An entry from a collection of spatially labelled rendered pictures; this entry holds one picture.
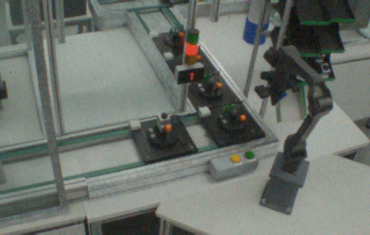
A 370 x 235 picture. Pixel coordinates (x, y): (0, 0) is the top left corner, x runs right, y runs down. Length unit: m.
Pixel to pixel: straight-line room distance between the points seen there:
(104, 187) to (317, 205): 0.92
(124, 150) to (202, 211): 0.44
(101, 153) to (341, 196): 1.10
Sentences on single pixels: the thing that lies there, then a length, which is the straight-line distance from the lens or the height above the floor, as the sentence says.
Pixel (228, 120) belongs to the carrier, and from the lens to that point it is 2.01.
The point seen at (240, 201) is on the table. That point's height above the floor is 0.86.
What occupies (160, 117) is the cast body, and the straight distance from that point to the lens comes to 1.83.
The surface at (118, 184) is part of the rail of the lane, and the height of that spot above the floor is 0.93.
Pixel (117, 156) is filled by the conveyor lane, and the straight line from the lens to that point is 1.90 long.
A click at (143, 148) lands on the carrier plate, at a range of 1.86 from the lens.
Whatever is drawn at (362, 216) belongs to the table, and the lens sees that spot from 2.01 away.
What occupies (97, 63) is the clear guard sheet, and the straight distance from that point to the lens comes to 1.76.
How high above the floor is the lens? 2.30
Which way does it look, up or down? 41 degrees down
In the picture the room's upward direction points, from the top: 6 degrees clockwise
